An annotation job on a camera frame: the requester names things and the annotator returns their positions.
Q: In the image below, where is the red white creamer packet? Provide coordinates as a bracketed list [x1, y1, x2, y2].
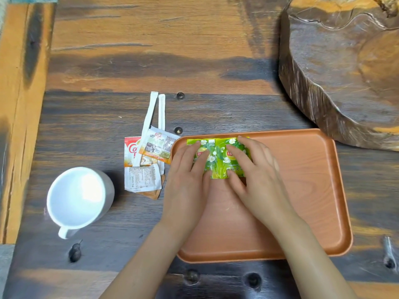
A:
[123, 136, 154, 168]
[138, 125, 182, 165]

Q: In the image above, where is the carved wooden tea board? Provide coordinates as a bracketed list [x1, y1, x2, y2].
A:
[278, 0, 399, 152]

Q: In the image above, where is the white cup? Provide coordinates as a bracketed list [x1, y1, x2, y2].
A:
[46, 167, 115, 240]

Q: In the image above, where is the orange tray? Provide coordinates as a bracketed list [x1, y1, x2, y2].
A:
[170, 128, 354, 264]

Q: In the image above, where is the person's right hand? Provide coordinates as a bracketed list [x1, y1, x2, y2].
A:
[225, 136, 308, 239]

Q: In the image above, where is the person's left hand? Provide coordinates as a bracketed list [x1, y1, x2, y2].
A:
[159, 140, 213, 244]

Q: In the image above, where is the orange wooden bench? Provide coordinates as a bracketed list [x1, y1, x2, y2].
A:
[0, 2, 57, 245]

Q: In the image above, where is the white paper stick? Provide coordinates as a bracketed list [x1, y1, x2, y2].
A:
[132, 91, 159, 167]
[157, 93, 167, 176]

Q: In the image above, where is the green Lipton tea packet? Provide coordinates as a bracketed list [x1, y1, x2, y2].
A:
[186, 138, 220, 180]
[217, 137, 252, 179]

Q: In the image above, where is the brown sugar packet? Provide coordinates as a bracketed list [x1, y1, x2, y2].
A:
[124, 163, 163, 194]
[137, 173, 166, 201]

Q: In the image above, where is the person's left forearm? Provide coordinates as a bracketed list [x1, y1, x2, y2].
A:
[99, 222, 189, 299]

